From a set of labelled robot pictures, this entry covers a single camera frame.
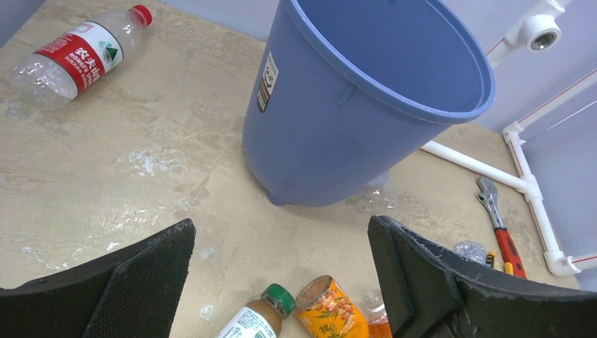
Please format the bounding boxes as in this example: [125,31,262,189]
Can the red handled adjustable wrench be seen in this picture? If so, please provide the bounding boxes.
[477,177,527,279]

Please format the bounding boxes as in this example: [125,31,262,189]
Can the red label clear bottle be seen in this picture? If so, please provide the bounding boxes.
[10,4,153,111]

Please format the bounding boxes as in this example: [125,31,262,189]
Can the yellow handled pliers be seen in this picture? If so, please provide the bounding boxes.
[484,251,515,276]

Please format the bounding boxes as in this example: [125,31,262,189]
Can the small Pepsi bottle by bin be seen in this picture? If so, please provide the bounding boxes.
[346,171,398,215]

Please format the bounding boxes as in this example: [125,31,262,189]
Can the red cap clear bottle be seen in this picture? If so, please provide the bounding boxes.
[452,241,486,265]

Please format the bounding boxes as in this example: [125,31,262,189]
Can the orange pouch gold cap bottle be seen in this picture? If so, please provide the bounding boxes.
[295,275,370,338]

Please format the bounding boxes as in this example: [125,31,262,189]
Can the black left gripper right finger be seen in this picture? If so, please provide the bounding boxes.
[367,215,596,337]

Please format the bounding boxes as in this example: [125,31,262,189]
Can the blue plastic bin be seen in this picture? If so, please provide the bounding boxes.
[242,0,495,207]

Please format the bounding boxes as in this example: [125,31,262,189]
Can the orange floral label bottle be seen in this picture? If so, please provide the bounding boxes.
[365,289,393,338]

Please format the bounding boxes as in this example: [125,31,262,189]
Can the green cap tea bottle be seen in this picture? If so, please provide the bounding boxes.
[216,283,296,338]

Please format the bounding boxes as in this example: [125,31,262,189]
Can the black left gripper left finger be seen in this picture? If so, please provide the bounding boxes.
[1,218,196,337]

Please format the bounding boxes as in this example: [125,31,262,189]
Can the white PVC pipe frame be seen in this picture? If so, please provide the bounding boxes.
[420,0,597,278]

